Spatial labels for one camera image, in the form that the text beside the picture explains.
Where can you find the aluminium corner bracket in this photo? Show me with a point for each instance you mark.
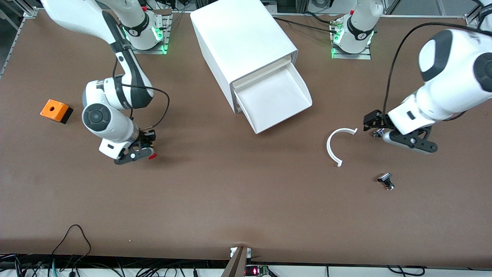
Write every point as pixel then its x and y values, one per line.
pixel 472 21
pixel 30 12

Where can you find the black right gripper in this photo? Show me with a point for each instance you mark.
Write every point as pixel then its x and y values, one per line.
pixel 146 137

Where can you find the white curved plastic arc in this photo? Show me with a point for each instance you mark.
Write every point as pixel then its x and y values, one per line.
pixel 328 147

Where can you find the orange button box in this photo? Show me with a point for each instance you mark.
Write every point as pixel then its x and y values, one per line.
pixel 54 109

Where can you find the white post bracket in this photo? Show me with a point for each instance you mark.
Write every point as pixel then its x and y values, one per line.
pixel 232 252

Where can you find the red push button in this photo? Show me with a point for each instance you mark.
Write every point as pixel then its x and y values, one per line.
pixel 153 156

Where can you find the small silver key switch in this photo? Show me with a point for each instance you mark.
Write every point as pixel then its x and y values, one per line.
pixel 378 134

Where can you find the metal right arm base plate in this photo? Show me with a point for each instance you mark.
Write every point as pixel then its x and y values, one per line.
pixel 146 51

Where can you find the red display device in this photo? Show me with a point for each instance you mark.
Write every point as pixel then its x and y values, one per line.
pixel 254 271

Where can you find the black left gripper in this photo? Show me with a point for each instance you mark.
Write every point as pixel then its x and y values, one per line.
pixel 374 119

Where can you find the wooden post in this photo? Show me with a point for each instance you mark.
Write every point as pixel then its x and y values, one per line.
pixel 236 265

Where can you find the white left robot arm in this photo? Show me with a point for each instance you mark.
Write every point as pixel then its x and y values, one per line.
pixel 442 92

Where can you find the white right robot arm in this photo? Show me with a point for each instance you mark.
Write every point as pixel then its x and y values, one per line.
pixel 107 119

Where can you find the white table edge rail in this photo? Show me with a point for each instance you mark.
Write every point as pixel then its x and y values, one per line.
pixel 365 272

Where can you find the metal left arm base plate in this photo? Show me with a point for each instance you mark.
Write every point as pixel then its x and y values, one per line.
pixel 351 56

